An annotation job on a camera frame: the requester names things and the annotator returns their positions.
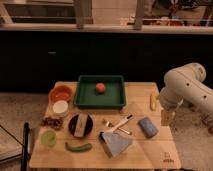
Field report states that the red tomato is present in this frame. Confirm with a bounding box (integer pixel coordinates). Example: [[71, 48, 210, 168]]
[[95, 83, 106, 94]]

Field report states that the blue sponge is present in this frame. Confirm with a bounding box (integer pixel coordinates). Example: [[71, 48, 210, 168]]
[[138, 117, 158, 138]]

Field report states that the green plastic tray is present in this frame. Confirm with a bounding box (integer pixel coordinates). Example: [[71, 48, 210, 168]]
[[74, 75, 126, 109]]

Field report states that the tan wooden block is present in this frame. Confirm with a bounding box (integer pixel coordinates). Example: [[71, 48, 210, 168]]
[[74, 114, 88, 138]]

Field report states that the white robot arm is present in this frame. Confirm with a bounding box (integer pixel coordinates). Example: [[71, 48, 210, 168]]
[[158, 63, 213, 126]]

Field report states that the white round cup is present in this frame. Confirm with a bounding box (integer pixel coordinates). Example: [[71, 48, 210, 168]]
[[52, 100, 68, 117]]

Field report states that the black chair frame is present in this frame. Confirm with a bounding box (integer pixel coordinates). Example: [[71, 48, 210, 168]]
[[21, 122, 30, 171]]

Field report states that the green chili pepper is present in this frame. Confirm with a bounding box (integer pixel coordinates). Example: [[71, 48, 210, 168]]
[[65, 142, 92, 152]]

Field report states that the dark round plate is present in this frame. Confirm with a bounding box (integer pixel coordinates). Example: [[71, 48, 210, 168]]
[[68, 114, 93, 138]]

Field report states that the orange bowl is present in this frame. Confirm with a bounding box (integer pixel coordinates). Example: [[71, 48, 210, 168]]
[[48, 85, 73, 102]]

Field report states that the light green cup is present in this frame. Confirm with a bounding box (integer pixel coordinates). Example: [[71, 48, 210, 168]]
[[41, 130, 56, 147]]

